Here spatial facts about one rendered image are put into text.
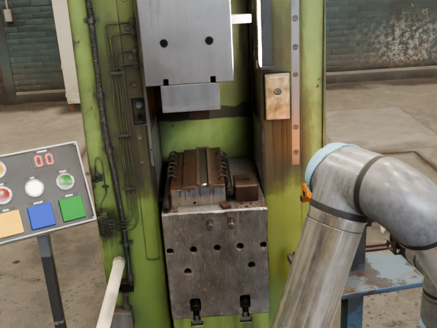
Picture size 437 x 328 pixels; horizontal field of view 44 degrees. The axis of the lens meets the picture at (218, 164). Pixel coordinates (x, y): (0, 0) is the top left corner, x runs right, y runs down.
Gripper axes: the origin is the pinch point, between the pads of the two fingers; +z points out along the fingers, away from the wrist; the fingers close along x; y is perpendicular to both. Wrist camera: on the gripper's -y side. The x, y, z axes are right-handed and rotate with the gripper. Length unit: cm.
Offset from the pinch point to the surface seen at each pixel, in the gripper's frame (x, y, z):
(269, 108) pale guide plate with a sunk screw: -21, -21, 51
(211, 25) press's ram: -43, -53, 42
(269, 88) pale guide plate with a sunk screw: -21, -28, 51
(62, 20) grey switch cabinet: -142, -18, 588
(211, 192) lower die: -46, 6, 43
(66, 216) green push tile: -96, 4, 31
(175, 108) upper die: -56, -26, 44
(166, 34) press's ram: -58, -51, 44
